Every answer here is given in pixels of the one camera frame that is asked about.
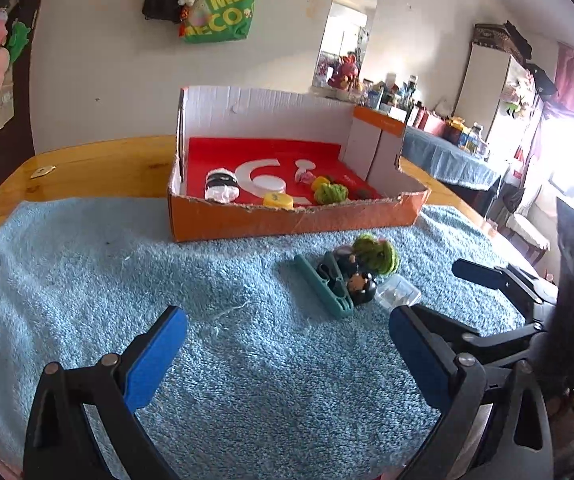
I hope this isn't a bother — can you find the orange cardboard box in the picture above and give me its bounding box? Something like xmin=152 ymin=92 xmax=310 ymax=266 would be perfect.
xmin=168 ymin=85 xmax=432 ymax=243

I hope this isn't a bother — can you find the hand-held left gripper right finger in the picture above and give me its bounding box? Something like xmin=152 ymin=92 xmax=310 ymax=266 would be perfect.
xmin=388 ymin=304 xmax=555 ymax=480

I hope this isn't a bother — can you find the row of bottles and jars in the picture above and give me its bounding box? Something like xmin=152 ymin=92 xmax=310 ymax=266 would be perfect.
xmin=362 ymin=74 xmax=490 ymax=158

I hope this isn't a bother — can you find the yellow round cap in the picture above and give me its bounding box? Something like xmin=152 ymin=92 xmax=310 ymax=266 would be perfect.
xmin=263 ymin=191 xmax=295 ymax=209

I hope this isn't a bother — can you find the green tote bag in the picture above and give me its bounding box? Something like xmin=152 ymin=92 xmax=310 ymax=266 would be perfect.
xmin=179 ymin=0 xmax=259 ymax=44

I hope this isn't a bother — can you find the black and white roll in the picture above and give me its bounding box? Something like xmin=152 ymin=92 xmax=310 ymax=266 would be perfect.
xmin=204 ymin=167 xmax=240 ymax=204

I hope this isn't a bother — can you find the teal plastic clip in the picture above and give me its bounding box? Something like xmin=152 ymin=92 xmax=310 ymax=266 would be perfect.
xmin=294 ymin=254 xmax=355 ymax=320

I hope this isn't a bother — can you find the dark wooden door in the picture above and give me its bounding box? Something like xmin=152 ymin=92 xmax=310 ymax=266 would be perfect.
xmin=0 ymin=0 xmax=58 ymax=171

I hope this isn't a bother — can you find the white cabinet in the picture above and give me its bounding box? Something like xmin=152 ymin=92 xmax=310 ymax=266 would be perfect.
xmin=454 ymin=22 xmax=533 ymax=146

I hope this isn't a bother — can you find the blue cloth covered side table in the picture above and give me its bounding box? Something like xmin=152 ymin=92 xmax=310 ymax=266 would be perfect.
xmin=401 ymin=125 xmax=503 ymax=201

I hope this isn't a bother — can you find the green fuzzy scrunchie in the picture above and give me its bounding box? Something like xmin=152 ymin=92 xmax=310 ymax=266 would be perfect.
xmin=314 ymin=182 xmax=349 ymax=206
xmin=351 ymin=233 xmax=400 ymax=277

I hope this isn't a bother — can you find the wall mirror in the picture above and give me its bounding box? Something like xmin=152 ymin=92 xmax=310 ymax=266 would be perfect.
xmin=312 ymin=0 xmax=382 ymax=98

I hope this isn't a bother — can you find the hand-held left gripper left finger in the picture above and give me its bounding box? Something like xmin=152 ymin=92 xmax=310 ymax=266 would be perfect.
xmin=23 ymin=305 xmax=189 ymax=480

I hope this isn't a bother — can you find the wooden table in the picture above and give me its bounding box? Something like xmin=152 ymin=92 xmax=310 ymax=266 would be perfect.
xmin=0 ymin=135 xmax=518 ymax=261

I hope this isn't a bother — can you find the clear plastic case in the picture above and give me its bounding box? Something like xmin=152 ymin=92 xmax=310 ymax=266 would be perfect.
xmin=374 ymin=280 xmax=422 ymax=309

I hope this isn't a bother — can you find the chair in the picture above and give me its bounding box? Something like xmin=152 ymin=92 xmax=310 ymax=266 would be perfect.
xmin=497 ymin=185 xmax=553 ymax=266

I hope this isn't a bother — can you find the dark blue figurine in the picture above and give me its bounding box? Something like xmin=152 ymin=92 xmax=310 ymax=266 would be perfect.
xmin=329 ymin=245 xmax=363 ymax=278

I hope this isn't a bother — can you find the green plush toy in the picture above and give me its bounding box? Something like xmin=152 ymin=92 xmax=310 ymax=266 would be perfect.
xmin=8 ymin=20 xmax=32 ymax=65

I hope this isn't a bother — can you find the black round-headed figurine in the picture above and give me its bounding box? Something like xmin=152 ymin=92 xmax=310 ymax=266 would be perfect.
xmin=346 ymin=272 xmax=379 ymax=306

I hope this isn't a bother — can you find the blue fluffy towel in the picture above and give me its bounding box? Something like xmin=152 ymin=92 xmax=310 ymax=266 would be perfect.
xmin=0 ymin=195 xmax=558 ymax=480

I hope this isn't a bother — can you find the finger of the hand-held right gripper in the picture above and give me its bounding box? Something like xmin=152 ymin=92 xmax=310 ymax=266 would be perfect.
xmin=419 ymin=305 xmax=548 ymax=366
xmin=451 ymin=258 xmax=558 ymax=306

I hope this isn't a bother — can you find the pink rabbit plush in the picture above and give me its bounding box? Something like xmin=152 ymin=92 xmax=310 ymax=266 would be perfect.
xmin=327 ymin=55 xmax=363 ymax=92

